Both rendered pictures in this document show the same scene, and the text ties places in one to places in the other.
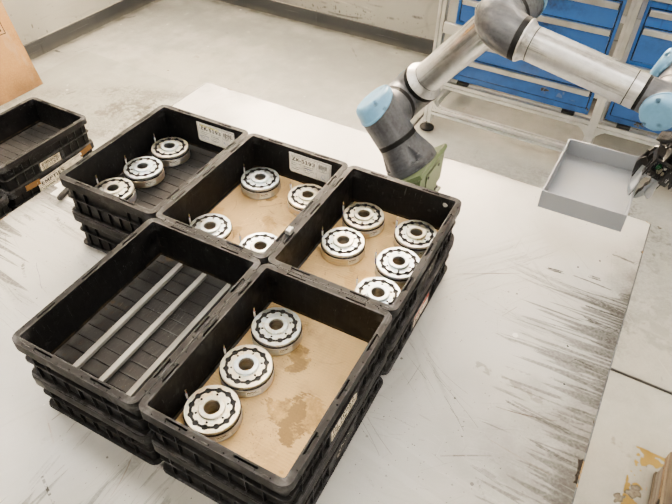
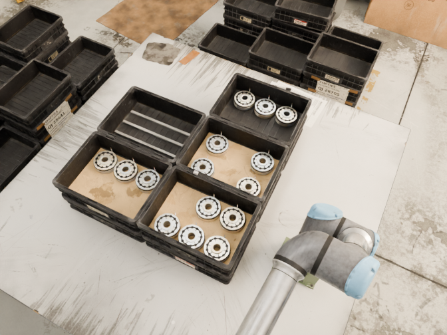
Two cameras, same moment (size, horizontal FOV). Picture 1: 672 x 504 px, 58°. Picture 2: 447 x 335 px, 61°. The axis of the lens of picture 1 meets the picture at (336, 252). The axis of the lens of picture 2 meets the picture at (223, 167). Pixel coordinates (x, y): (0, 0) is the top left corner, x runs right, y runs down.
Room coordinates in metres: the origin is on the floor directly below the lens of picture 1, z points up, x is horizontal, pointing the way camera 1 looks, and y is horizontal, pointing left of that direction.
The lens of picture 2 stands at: (1.07, -0.70, 2.27)
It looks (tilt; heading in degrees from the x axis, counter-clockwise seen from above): 58 degrees down; 88
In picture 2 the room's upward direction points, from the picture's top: 1 degrees clockwise
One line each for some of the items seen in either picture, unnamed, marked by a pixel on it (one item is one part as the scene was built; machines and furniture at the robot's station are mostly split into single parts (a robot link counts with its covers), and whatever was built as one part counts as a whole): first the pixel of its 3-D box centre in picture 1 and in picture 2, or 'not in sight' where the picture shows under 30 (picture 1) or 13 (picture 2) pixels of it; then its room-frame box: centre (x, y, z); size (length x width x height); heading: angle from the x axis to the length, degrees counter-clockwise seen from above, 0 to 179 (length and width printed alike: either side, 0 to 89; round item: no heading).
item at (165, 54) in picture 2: not in sight; (159, 52); (0.75, 1.08, 0.71); 0.22 x 0.19 x 0.01; 152
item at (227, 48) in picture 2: not in sight; (229, 54); (1.18, 1.56, 0.26); 0.40 x 0.30 x 0.23; 152
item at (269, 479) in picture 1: (274, 361); (113, 174); (0.65, 0.11, 0.92); 0.40 x 0.30 x 0.02; 153
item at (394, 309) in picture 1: (369, 232); (199, 214); (1.01, -0.07, 0.92); 0.40 x 0.30 x 0.02; 153
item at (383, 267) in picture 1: (398, 263); (191, 236); (0.98, -0.14, 0.86); 0.10 x 0.10 x 0.01
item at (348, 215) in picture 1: (363, 215); (232, 218); (1.14, -0.07, 0.86); 0.10 x 0.10 x 0.01
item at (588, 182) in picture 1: (593, 181); not in sight; (1.25, -0.65, 0.90); 0.27 x 0.20 x 0.05; 151
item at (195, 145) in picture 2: (258, 208); (232, 163); (1.15, 0.19, 0.87); 0.40 x 0.30 x 0.11; 153
